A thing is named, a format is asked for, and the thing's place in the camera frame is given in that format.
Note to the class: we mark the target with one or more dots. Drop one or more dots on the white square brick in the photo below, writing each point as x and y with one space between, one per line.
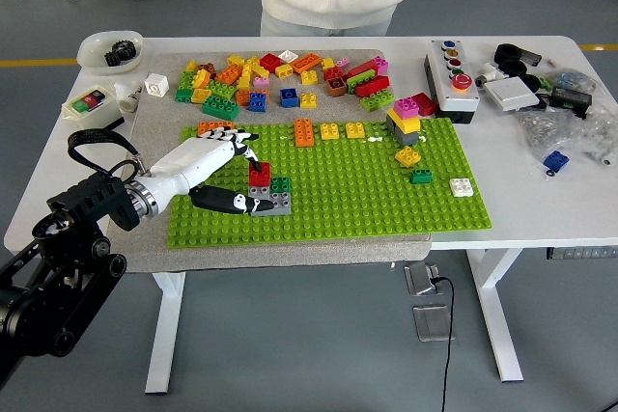
461 187

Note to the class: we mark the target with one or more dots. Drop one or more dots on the yellow long brick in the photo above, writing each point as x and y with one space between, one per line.
246 75

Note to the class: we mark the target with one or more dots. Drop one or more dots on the green red switch box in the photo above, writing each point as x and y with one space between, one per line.
89 103

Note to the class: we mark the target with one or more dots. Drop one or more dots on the clear bag of screws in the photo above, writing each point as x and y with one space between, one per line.
560 132

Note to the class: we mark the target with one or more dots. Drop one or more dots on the blue square brick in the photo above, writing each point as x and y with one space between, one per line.
289 97
555 160
257 102

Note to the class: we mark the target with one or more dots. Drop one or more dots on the clear bag blue parts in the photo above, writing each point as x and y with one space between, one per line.
570 79

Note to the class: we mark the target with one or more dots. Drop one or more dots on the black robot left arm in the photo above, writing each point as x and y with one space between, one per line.
58 286

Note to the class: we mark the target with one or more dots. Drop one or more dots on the orange two-by-three brick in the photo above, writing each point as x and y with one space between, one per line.
228 74
303 132

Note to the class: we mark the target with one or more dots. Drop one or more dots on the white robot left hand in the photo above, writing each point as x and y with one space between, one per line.
198 158

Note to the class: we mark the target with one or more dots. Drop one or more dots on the orange two-by-four brick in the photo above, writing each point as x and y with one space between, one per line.
305 63
216 125

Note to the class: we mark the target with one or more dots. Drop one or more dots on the grey square brick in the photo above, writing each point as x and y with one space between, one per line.
406 138

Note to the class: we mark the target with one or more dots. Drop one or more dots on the red two-by-four brick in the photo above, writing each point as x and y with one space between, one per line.
373 87

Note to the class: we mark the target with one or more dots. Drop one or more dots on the grey two-by-three brick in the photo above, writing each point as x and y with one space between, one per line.
261 191

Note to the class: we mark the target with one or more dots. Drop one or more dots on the red long brick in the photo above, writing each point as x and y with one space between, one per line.
362 68

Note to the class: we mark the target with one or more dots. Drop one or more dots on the white cube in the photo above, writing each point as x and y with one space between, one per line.
156 85

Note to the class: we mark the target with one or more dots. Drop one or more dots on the yellow small brick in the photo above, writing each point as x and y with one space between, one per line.
191 66

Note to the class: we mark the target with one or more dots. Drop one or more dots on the pink square brick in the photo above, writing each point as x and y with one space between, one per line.
405 105

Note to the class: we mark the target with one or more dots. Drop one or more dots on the light green two-by-four brick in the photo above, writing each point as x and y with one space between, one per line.
359 80
376 101
222 90

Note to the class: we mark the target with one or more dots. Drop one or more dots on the white oval bowl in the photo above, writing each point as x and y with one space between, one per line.
89 57

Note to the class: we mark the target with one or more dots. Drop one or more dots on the green studded baseplate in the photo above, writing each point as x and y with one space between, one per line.
362 200

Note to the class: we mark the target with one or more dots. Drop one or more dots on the table height control panel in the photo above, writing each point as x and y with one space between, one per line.
581 253

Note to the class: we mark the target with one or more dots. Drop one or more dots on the yellow wide brick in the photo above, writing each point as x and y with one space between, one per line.
404 123

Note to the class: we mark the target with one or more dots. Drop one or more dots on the yellow square brick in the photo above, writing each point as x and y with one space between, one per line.
307 101
235 60
329 131
355 130
408 156
309 77

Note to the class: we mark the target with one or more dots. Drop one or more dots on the white wall switch panel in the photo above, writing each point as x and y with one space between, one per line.
511 94

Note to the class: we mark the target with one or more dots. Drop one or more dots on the push-button control box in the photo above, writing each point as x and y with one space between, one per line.
454 98

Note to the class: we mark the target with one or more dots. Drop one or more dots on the grey-brown mat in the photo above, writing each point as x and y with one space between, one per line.
289 257

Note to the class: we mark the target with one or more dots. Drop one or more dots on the metal floor socket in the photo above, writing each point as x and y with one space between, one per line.
421 278
432 322

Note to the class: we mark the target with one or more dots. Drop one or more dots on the brown square brick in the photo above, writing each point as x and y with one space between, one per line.
336 88

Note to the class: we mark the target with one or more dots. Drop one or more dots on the dark green two-by-four brick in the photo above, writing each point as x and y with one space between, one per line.
219 108

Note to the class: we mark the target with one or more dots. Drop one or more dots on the black power adapter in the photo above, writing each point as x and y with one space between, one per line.
570 98

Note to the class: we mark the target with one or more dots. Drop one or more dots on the brown small brick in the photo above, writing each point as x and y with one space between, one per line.
207 68

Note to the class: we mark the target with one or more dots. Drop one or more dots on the grey long brick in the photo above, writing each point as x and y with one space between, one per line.
282 203

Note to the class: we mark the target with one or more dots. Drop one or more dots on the red square brick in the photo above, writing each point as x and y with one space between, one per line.
261 175
269 63

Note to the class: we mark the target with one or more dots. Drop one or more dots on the white pipe connector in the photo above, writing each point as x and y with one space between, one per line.
487 75

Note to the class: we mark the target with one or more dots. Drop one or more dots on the white table leg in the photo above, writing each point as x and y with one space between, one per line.
497 315
164 335

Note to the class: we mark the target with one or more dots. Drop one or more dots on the green plastic clip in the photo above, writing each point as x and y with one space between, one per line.
545 83

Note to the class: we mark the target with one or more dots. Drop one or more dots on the pink small brick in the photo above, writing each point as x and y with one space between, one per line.
261 81
343 63

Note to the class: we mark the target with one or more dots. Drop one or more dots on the dark green square brick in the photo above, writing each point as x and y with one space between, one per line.
421 175
183 95
280 184

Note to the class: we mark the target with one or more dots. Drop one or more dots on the black gear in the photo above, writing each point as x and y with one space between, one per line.
120 52

